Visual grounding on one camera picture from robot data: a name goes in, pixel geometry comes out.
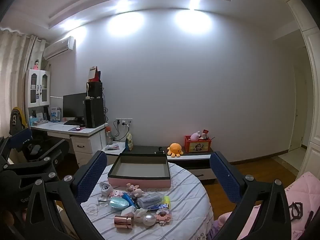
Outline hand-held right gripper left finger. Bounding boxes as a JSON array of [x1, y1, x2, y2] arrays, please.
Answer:
[[24, 151, 108, 240]]

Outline clear plastic box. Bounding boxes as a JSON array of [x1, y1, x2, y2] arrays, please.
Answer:
[[137, 193, 163, 209]]

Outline red desk calendar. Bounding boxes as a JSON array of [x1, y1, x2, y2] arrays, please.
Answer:
[[88, 66, 102, 82]]

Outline black power cables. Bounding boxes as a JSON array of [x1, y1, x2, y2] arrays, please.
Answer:
[[112, 120, 130, 142]]

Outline glass perfume bottle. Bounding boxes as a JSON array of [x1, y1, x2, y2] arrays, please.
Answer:
[[97, 195, 110, 207]]

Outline white air conditioner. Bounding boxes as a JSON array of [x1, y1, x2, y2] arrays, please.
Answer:
[[42, 36, 76, 61]]

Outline orange octopus plush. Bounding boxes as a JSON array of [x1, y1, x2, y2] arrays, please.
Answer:
[[167, 143, 184, 158]]

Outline black speaker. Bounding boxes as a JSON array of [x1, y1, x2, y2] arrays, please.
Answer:
[[86, 81, 103, 99]]

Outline black computer tower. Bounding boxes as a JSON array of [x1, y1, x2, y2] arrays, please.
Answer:
[[84, 98, 105, 128]]

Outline blue white box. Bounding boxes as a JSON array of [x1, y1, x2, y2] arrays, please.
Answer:
[[50, 106, 61, 122]]

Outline rose gold cylinder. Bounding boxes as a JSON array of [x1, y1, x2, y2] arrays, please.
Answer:
[[114, 214, 135, 228]]

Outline white glass door cabinet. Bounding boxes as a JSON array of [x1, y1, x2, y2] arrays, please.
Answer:
[[24, 69, 52, 108]]

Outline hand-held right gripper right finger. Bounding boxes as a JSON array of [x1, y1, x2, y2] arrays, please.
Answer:
[[209, 151, 293, 240]]

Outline black top low cabinet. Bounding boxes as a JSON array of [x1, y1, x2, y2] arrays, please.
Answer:
[[125, 145, 218, 180]]

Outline black monitor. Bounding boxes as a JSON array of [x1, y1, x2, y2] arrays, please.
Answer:
[[62, 92, 87, 124]]

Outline white wardrobe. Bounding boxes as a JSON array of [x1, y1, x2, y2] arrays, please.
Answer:
[[280, 0, 320, 180]]

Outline beige curtain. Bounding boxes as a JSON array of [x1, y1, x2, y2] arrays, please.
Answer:
[[0, 27, 47, 137]]

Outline white handheld appliance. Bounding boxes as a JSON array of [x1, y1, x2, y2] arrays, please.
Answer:
[[99, 182, 113, 196]]

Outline pink block donut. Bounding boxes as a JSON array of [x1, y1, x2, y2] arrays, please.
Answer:
[[155, 209, 170, 227]]

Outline black office chair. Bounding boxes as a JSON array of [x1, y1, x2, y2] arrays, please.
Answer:
[[9, 107, 43, 162]]

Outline white charger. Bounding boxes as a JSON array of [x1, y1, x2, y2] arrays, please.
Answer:
[[121, 206, 135, 217]]

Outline white bunny figure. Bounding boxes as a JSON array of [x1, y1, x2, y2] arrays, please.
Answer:
[[134, 208, 157, 227]]

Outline blue yellow snack bag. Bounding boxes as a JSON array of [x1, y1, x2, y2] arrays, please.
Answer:
[[124, 132, 134, 151]]

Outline white desk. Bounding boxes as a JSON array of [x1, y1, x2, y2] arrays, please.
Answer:
[[30, 121, 110, 168]]

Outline teal round case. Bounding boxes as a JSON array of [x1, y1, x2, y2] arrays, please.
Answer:
[[110, 196, 130, 210]]

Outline pink storage box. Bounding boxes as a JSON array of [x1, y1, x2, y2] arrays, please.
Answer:
[[107, 153, 172, 188]]

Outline red crate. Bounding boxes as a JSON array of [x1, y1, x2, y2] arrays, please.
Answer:
[[184, 135, 212, 153]]

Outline small white cabinet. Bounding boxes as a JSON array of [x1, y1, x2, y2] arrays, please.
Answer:
[[101, 141, 126, 166]]

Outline white door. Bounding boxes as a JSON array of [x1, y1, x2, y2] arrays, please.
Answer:
[[289, 80, 308, 152]]

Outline black cord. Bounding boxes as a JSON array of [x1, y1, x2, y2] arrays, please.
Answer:
[[289, 201, 314, 222]]

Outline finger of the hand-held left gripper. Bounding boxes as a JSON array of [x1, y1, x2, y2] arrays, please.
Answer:
[[0, 128, 34, 164], [0, 139, 70, 183]]

